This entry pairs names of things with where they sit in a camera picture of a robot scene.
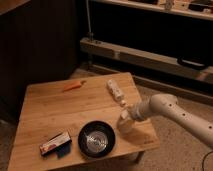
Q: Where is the orange carrot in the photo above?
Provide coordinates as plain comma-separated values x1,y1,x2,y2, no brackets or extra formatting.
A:
62,80,86,92

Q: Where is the wooden shelf rail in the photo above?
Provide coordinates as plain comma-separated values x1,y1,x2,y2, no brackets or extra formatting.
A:
80,37,213,84

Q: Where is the metal pole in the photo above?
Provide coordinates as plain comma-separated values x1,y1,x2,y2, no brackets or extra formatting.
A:
86,0,94,42

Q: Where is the wooden table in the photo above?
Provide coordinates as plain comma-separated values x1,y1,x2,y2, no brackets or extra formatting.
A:
8,73,160,171

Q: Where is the blue sponge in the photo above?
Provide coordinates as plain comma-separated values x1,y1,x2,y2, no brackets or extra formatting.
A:
56,144,71,158

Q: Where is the small printed cardboard box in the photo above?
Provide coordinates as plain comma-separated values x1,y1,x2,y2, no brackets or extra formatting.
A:
39,131,72,156

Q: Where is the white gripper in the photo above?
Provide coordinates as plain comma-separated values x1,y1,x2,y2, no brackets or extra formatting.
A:
120,102,149,124

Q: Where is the white plastic bottle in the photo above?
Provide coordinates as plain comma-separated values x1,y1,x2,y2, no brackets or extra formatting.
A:
107,79,126,106

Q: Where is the black handle on shelf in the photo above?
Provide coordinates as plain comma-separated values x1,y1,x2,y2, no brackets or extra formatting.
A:
177,58,208,70

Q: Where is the black round pan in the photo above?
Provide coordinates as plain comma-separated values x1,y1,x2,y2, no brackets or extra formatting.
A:
78,121,116,158

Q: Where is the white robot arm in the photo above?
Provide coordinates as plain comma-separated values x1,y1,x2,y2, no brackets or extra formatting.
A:
117,94,213,149

